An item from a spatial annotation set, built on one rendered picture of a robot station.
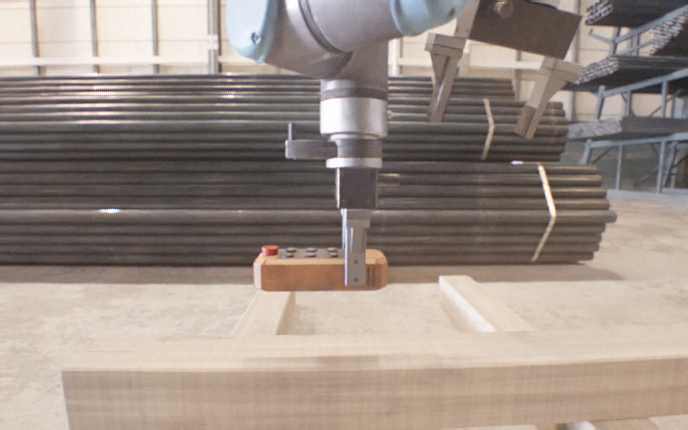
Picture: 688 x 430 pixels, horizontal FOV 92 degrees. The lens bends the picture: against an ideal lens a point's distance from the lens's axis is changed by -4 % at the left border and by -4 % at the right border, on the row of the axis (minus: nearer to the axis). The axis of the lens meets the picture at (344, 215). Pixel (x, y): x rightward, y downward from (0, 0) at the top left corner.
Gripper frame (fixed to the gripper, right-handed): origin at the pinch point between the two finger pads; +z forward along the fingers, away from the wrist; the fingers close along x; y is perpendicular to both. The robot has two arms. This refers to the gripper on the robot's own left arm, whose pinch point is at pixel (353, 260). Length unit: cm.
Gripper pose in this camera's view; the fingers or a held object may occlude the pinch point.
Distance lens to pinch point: 49.8
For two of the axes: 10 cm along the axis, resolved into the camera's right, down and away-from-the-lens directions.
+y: 10.0, 0.0, 0.4
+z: 0.0, 9.9, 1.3
